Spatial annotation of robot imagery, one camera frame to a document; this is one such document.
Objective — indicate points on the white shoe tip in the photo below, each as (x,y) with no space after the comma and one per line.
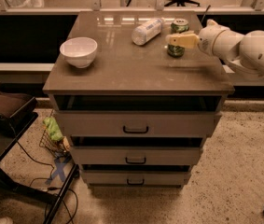
(6,220)

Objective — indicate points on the top drawer with handle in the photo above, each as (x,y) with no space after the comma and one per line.
(137,124)

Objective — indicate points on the green bag in basket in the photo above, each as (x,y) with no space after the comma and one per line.
(53,129)

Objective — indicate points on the grey drawer cabinet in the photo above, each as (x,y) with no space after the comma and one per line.
(125,77)

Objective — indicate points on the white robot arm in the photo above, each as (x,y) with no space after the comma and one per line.
(243,54)

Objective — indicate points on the middle drawer with handle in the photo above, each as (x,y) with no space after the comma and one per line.
(136,156)

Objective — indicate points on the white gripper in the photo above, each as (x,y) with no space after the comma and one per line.
(206,42)

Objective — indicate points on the white bowl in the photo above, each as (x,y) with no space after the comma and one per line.
(79,51)

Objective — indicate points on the bottom drawer with handle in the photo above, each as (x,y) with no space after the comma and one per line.
(135,178)

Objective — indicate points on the wire basket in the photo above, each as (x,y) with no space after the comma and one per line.
(57,149)

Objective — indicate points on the clear plastic water bottle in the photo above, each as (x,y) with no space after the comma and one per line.
(147,31)

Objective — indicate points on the drawer with handle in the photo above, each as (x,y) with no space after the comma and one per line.
(137,124)
(135,178)
(136,156)

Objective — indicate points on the black side table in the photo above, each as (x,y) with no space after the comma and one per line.
(33,166)

